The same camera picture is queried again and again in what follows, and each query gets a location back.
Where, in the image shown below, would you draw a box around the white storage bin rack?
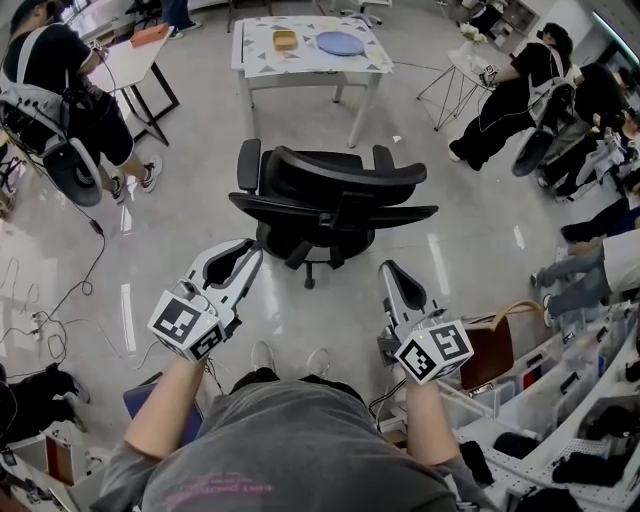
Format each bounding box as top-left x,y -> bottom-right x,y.
439,299 -> 640,512

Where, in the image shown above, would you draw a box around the white flowers in vase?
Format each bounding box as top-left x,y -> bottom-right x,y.
459,22 -> 489,59

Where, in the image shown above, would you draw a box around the white table with patterned cloth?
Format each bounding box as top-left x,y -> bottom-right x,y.
230,14 -> 396,149

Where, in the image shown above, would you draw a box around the white desk with black legs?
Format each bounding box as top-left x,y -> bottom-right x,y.
82,24 -> 181,146

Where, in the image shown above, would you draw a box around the person's white shoe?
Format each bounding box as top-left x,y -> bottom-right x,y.
305,347 -> 331,379
249,340 -> 277,374

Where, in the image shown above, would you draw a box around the person's left forearm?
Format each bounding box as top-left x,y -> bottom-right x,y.
123,357 -> 207,461

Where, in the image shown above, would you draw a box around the black office chair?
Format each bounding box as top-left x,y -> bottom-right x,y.
228,138 -> 440,290

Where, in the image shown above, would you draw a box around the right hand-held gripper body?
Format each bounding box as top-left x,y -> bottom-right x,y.
377,299 -> 475,387

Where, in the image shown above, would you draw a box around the black floor cable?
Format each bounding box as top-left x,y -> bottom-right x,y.
0,204 -> 109,361

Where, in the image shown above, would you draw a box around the person's white right shoe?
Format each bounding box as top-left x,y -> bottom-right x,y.
305,347 -> 331,379

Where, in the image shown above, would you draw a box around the person's white left shoe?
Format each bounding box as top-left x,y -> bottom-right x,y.
249,340 -> 277,374

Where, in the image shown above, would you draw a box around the round white wire-leg table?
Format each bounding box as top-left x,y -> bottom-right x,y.
417,47 -> 501,132

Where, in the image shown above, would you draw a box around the white office chair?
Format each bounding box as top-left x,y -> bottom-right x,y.
344,0 -> 382,27

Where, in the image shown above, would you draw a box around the white open box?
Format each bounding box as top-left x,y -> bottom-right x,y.
0,419 -> 101,512

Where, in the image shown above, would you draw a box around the person's black trousers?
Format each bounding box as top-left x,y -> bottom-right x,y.
229,367 -> 366,401

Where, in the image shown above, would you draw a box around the person's right forearm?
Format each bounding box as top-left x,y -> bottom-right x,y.
403,377 -> 461,466

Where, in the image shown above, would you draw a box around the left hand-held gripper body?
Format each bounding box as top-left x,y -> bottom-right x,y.
147,272 -> 246,362

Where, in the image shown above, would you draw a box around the person's grey t-shirt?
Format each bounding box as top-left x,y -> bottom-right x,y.
89,377 -> 496,512

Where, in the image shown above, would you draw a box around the triangle patterned tablecloth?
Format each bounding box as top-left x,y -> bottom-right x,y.
242,15 -> 396,79

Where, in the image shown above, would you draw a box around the blue round plate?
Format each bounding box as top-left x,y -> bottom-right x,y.
315,30 -> 365,57

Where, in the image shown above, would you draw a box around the orange flat box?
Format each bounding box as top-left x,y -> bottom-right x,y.
130,24 -> 174,50

